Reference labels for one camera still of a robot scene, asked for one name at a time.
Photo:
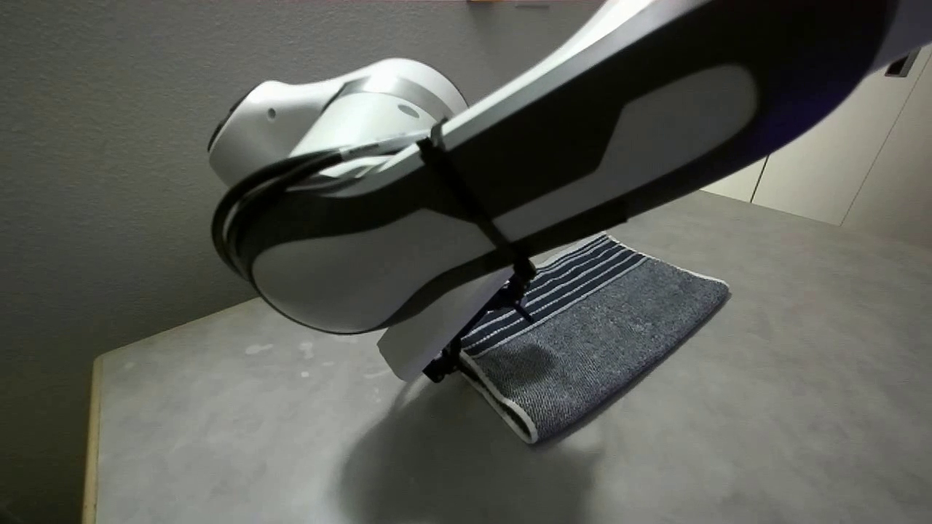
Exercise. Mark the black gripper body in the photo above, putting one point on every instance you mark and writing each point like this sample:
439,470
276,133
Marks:
442,365

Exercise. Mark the blue grey striped towel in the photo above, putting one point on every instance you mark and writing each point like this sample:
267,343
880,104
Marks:
602,340

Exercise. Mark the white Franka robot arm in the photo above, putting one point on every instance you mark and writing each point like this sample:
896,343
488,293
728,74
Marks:
583,127

